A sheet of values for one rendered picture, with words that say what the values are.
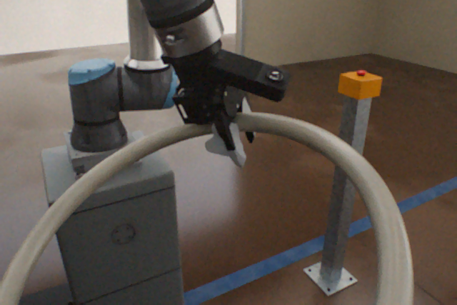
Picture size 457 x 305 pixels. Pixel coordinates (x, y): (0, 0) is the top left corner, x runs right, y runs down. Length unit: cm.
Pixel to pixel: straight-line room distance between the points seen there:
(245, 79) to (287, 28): 592
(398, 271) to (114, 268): 113
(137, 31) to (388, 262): 95
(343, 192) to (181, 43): 135
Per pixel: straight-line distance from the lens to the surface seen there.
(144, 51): 115
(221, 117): 51
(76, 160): 123
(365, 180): 42
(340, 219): 180
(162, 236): 135
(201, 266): 210
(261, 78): 49
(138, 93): 118
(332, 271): 200
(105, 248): 131
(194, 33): 46
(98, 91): 119
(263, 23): 610
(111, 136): 124
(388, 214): 39
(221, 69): 50
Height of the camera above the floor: 145
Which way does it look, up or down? 24 degrees down
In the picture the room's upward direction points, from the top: straight up
